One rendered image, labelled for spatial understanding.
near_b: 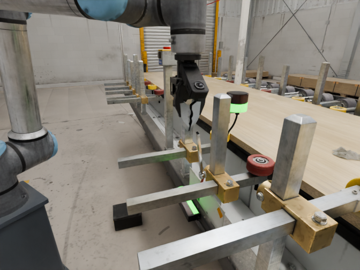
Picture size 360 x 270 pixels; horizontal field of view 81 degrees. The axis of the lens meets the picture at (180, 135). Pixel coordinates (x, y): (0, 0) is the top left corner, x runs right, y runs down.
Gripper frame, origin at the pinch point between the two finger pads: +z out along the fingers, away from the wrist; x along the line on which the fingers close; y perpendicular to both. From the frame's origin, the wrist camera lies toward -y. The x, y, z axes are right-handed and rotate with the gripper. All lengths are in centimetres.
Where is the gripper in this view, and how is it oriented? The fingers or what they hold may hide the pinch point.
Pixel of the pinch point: (189, 127)
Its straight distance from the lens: 61.9
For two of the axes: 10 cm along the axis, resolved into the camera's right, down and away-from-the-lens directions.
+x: -9.4, 1.3, -3.1
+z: 0.0, 9.2, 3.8
